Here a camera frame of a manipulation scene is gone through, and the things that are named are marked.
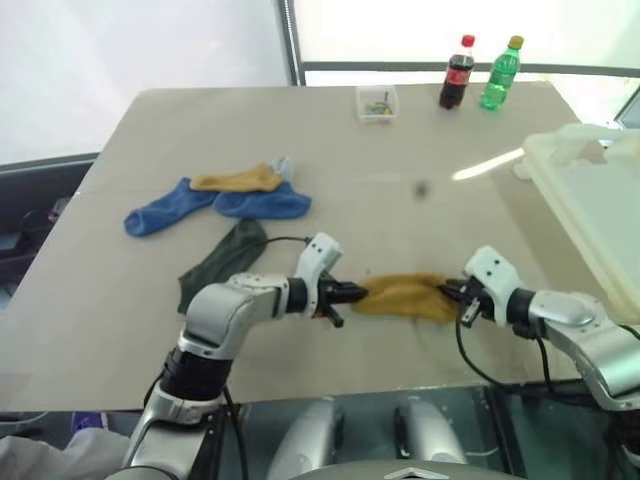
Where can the grey window rail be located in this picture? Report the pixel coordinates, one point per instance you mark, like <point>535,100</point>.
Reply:
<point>450,67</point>

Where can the grey robot torso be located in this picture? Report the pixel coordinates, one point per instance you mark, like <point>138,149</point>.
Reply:
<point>405,473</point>

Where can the green bottle with yellow cap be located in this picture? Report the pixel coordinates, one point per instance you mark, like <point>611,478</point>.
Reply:
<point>500,77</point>

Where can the silver right robot thigh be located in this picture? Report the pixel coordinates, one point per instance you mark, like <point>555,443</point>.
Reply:
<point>432,440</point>

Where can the light blue sock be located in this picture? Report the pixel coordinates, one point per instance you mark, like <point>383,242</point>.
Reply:
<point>283,167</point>

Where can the mustard yellow sock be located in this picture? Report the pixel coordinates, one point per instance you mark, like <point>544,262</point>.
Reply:
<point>405,297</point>
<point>235,181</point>

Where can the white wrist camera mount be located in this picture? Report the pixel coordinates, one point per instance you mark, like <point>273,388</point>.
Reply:
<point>492,272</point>
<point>316,252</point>

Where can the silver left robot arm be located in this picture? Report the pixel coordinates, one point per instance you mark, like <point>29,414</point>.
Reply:
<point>220,310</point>

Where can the silver robot thigh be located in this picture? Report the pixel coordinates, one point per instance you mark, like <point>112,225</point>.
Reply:
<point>305,440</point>
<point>432,440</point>

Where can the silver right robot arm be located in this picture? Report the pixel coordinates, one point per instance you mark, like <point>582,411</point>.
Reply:
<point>590,325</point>

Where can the white plastic basket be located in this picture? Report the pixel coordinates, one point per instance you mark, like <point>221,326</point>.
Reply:
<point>585,200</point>

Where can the dark green sock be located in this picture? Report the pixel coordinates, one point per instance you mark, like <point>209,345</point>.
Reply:
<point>227,260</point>

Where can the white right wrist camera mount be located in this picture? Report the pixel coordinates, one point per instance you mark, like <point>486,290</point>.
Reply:
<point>492,272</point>

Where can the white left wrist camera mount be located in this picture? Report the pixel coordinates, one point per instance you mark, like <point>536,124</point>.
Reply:
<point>316,252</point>

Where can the cola bottle with red cap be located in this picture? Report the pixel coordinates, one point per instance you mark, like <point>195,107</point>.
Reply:
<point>456,75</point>

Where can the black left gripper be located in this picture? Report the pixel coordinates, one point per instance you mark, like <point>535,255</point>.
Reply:
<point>327,295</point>

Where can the metal pole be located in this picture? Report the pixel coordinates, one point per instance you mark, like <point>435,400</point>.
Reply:
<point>291,40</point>

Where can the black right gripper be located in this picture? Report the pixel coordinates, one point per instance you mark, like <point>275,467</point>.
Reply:
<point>472,297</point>

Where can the black equipment beside table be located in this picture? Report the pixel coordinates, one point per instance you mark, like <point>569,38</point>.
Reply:
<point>30,210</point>

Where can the clear plastic box with clips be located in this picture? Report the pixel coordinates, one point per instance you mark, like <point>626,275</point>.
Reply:
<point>378,104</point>

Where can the silver left robot thigh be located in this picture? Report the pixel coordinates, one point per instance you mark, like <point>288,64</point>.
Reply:
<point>305,440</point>

